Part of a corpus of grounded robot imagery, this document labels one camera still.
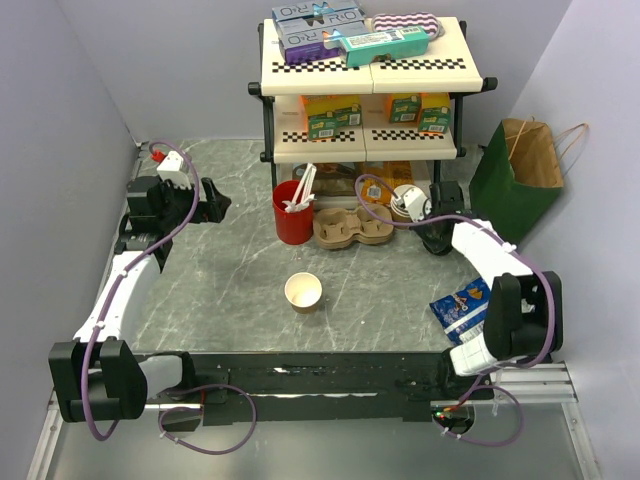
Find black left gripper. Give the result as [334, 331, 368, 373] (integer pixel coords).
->
[157, 175, 230, 231]

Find brown cardboard cup carrier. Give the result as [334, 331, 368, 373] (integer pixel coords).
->
[313, 206, 395, 250]

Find brown paper coffee cup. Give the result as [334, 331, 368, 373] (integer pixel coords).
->
[284, 272, 323, 314]

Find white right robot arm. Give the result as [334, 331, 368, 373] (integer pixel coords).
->
[403, 182, 564, 399]

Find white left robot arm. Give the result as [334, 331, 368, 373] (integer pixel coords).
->
[48, 176, 231, 423]

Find stacked paper cups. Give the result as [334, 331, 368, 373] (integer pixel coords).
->
[390, 184, 428, 223]

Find orange snack bag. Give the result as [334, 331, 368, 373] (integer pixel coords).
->
[357, 161, 413, 206]

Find red plastic cup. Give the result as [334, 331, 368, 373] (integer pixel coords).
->
[272, 180, 313, 245]

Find blue chips bag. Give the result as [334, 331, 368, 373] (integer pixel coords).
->
[429, 278, 491, 346]

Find white wrapped straws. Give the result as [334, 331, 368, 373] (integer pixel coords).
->
[283, 163, 317, 213]

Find green paper bag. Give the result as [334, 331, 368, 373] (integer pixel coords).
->
[469, 118, 589, 244]

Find brown snack bag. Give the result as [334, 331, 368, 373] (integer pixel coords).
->
[311, 162, 358, 210]

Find green yellow box right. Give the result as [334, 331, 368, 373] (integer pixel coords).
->
[386, 93, 452, 135]

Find green yellow box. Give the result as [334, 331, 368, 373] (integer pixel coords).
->
[301, 94, 362, 141]
[386, 93, 452, 135]

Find cream black shelf rack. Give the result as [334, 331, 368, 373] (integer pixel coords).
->
[248, 17, 498, 185]

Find green yellow box left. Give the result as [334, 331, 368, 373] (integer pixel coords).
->
[301, 94, 362, 141]

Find purple toothpaste box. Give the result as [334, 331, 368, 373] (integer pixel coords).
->
[279, 21, 369, 65]

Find teal toothpaste box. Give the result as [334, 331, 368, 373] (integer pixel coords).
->
[340, 26, 429, 68]

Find purple white striped pouch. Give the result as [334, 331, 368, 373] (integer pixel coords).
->
[371, 12, 446, 41]

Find blue grey toothpaste box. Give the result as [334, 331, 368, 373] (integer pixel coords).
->
[272, 0, 368, 34]

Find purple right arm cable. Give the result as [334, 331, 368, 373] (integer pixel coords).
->
[353, 172, 557, 371]

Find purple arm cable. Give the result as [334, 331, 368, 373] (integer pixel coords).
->
[79, 139, 202, 442]
[353, 172, 557, 371]

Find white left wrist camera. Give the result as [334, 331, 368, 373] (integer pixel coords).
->
[151, 150, 192, 190]

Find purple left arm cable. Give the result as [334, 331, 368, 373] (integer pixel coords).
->
[79, 139, 202, 442]

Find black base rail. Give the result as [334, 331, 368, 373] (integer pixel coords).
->
[149, 352, 474, 426]

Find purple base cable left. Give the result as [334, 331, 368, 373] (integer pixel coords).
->
[157, 383, 259, 456]

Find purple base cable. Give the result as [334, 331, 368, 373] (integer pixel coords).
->
[157, 383, 259, 456]
[439, 384, 525, 447]

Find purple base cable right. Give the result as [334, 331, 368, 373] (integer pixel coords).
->
[439, 384, 525, 447]

